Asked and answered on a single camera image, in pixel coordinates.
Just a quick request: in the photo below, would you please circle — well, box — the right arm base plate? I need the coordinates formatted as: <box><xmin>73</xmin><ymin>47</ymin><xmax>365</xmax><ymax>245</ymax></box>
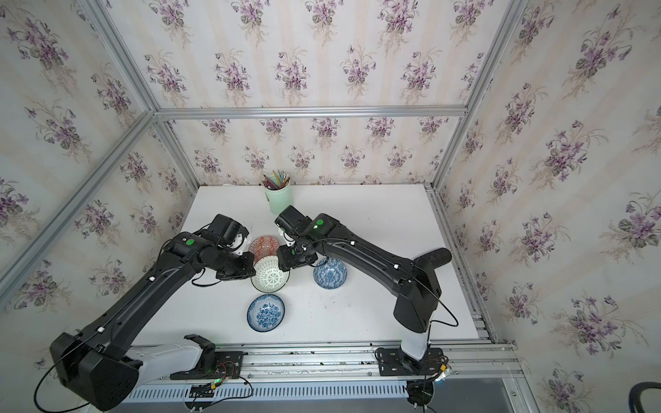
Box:
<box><xmin>375</xmin><ymin>348</ymin><xmax>449</xmax><ymax>377</ymax></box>

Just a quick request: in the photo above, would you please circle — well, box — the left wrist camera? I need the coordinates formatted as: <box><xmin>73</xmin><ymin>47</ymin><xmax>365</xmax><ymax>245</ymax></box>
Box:
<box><xmin>208</xmin><ymin>214</ymin><xmax>250</xmax><ymax>251</ymax></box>

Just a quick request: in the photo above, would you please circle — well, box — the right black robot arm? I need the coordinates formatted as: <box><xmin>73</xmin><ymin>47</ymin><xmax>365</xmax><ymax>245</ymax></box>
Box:
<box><xmin>275</xmin><ymin>211</ymin><xmax>442</xmax><ymax>333</ymax></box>

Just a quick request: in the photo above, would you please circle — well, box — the aluminium rail frame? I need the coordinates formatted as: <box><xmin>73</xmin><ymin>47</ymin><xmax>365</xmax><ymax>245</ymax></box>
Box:
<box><xmin>115</xmin><ymin>341</ymin><xmax>540</xmax><ymax>412</ymax></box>

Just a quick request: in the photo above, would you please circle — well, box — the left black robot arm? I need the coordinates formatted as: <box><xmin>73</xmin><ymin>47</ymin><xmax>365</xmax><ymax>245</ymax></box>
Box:
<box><xmin>50</xmin><ymin>226</ymin><xmax>255</xmax><ymax>411</ymax></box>

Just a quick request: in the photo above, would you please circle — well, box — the light green cup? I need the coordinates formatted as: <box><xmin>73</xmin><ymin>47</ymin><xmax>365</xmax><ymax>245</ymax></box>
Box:
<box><xmin>265</xmin><ymin>184</ymin><xmax>294</xmax><ymax>215</ymax></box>

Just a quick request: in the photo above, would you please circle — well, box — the black chair edge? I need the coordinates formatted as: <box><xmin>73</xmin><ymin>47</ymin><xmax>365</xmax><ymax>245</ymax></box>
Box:
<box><xmin>628</xmin><ymin>381</ymin><xmax>661</xmax><ymax>413</ymax></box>

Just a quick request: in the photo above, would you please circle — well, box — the blue damask patterned bowl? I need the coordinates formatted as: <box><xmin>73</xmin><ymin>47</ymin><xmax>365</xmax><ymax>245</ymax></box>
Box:
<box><xmin>313</xmin><ymin>258</ymin><xmax>348</xmax><ymax>290</ymax></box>

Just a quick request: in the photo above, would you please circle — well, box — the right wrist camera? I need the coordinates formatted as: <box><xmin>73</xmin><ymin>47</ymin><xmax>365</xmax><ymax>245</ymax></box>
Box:
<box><xmin>275</xmin><ymin>205</ymin><xmax>312</xmax><ymax>239</ymax></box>

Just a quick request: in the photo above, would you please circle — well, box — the black cylindrical handle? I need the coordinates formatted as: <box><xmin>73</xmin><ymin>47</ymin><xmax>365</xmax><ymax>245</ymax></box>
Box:
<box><xmin>421</xmin><ymin>247</ymin><xmax>453</xmax><ymax>268</ymax></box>

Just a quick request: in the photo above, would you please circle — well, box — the blue floral bowl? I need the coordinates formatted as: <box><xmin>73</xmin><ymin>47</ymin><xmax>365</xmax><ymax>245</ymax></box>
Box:
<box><xmin>246</xmin><ymin>294</ymin><xmax>286</xmax><ymax>332</ymax></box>

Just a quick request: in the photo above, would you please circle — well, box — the colourful straws bundle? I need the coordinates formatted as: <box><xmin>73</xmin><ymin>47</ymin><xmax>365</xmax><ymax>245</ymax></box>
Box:
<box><xmin>262</xmin><ymin>170</ymin><xmax>291</xmax><ymax>191</ymax></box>

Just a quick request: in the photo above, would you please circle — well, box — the green triangle patterned bowl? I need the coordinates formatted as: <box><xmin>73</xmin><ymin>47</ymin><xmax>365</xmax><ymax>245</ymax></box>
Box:
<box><xmin>251</xmin><ymin>256</ymin><xmax>290</xmax><ymax>294</ymax></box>

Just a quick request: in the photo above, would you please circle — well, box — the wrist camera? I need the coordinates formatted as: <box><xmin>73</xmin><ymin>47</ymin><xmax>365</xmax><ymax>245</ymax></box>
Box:
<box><xmin>275</xmin><ymin>205</ymin><xmax>312</xmax><ymax>239</ymax></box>
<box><xmin>208</xmin><ymin>214</ymin><xmax>250</xmax><ymax>251</ymax></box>

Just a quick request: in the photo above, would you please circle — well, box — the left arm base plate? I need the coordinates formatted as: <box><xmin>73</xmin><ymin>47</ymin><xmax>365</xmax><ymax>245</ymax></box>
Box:
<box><xmin>170</xmin><ymin>334</ymin><xmax>244</xmax><ymax>380</ymax></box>

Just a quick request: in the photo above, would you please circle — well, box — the orange patterned bowl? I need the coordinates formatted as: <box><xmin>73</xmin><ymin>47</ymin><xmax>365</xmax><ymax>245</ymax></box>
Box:
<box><xmin>249</xmin><ymin>236</ymin><xmax>281</xmax><ymax>262</ymax></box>

